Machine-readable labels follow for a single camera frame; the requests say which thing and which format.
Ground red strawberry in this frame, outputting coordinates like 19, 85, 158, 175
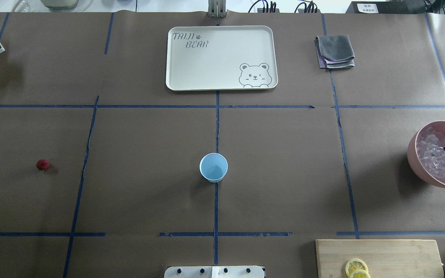
36, 159, 51, 170

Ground pile of ice cubes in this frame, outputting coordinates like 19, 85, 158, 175
416, 127, 445, 184

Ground blue plastic cup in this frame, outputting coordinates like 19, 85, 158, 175
199, 153, 228, 183

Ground pink bowl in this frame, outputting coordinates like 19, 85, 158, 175
407, 121, 445, 188

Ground wooden cutting board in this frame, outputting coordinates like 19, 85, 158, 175
315, 239, 444, 278

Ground grey folded cloth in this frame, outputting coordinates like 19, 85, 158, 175
314, 35, 355, 69

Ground lemon slices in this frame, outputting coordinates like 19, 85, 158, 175
344, 258, 371, 278

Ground cream bear tray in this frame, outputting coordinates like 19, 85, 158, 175
165, 26, 279, 92

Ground aluminium frame post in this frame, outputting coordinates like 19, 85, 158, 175
208, 0, 227, 18

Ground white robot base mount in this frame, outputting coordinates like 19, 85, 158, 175
164, 265, 266, 278

